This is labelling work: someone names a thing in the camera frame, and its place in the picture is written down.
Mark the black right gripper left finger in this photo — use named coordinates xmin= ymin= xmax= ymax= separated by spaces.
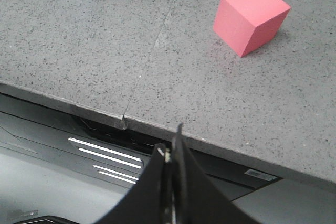
xmin=98 ymin=143 xmax=166 ymax=223

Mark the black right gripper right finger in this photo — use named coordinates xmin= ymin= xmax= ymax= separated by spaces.
xmin=171 ymin=123 xmax=258 ymax=223

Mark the red foam cube right edge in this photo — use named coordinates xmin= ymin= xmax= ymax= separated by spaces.
xmin=213 ymin=0 xmax=291 ymax=57

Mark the black robot base panel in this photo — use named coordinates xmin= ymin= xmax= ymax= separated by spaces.
xmin=1 ymin=94 xmax=279 ymax=223

